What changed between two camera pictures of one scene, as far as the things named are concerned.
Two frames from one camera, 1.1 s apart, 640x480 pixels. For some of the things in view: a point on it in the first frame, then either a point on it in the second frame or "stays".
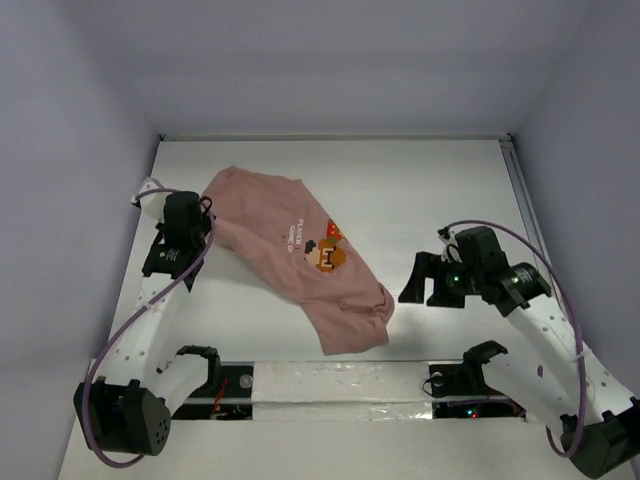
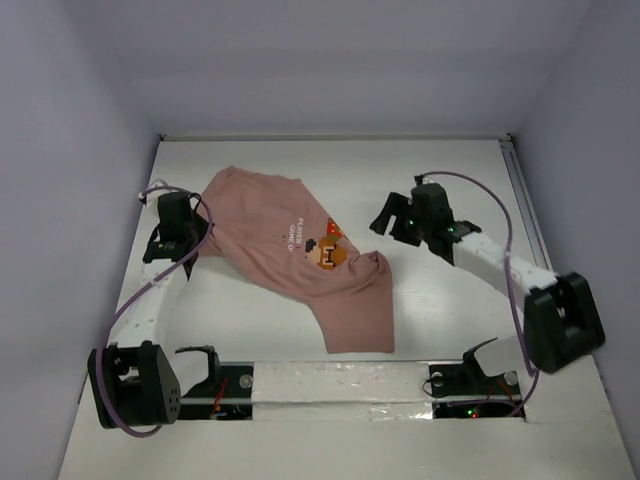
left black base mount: [228, 394] stays
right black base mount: [460, 391] stays
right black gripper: [432, 266] -> [394, 206]
